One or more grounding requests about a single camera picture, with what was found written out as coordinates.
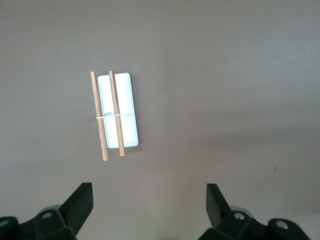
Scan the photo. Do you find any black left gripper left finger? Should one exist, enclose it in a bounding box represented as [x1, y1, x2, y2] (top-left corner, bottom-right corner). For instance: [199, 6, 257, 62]
[18, 182, 93, 240]

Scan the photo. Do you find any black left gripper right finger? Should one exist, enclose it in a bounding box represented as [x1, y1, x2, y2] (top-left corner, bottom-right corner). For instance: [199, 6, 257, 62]
[197, 183, 270, 240]

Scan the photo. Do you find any white rectangular tray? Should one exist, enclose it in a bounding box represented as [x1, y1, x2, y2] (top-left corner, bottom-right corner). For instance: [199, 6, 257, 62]
[89, 70, 140, 161]

